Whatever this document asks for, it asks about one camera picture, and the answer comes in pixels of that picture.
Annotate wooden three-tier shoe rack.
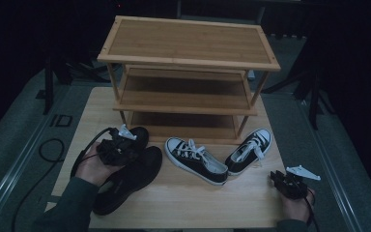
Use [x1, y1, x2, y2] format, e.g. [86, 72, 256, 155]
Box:
[96, 14, 282, 145]

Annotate black looped cable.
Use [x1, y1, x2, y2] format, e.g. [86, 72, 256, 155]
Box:
[11, 137, 66, 232]

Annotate person's right hand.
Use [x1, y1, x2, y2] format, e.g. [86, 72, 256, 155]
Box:
[279, 188, 317, 224]

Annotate person's left hand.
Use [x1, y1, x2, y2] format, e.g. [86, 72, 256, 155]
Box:
[74, 141, 125, 188]

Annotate black white canvas sneaker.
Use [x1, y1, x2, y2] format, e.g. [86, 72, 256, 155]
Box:
[224, 128, 272, 177]
[164, 136, 229, 187]

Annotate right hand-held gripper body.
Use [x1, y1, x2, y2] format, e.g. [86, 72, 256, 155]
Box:
[282, 164, 322, 200]

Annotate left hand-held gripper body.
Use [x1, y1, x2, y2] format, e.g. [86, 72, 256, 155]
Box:
[96, 123, 140, 167]

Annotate black metal stand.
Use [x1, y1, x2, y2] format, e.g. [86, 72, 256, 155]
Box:
[260, 64, 336, 131]
[35, 56, 124, 116]

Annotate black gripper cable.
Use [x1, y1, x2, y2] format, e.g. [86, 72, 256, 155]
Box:
[302, 187, 321, 232]
[70, 127, 114, 179]

